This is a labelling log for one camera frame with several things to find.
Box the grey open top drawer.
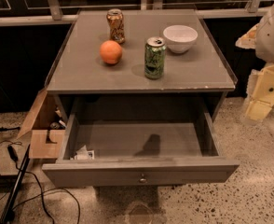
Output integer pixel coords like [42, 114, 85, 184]
[42, 94, 240, 187]

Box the orange fruit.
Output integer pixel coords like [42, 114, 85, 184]
[100, 40, 122, 64]

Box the black floor cable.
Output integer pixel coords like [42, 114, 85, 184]
[0, 139, 82, 224]

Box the white ceramic bowl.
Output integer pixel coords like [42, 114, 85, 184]
[163, 25, 198, 54]

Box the green soda can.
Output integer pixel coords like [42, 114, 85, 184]
[144, 36, 166, 79]

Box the black flat bar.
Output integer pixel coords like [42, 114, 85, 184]
[0, 149, 30, 224]

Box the grey cabinet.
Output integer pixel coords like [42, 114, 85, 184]
[44, 8, 239, 123]

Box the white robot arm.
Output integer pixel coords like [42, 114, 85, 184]
[235, 4, 274, 122]

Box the white paper scrap in drawer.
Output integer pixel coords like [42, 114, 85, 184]
[74, 146, 95, 160]

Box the gold soda can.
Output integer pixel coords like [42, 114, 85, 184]
[106, 8, 125, 44]

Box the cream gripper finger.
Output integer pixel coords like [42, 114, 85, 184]
[244, 63, 274, 122]

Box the black plug connector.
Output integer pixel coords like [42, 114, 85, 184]
[7, 146, 18, 162]

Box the round metal drawer knob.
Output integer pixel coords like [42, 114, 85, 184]
[139, 174, 147, 184]

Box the open cardboard box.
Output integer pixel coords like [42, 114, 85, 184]
[17, 88, 65, 159]

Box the metal window railing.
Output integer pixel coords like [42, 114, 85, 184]
[0, 0, 274, 28]

